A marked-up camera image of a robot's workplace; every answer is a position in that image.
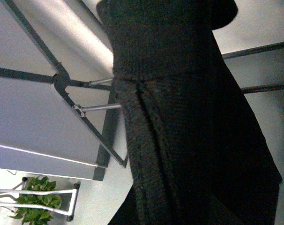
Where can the green potted plant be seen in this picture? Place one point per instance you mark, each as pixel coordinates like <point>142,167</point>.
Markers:
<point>33,216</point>

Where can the white metal stand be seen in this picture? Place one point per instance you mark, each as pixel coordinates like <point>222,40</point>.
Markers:
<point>8,200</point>

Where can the grey metal rack frame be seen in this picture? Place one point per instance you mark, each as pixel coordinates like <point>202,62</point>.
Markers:
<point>61,80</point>

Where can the black knit sweater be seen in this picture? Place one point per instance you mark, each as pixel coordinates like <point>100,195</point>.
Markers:
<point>197,153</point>

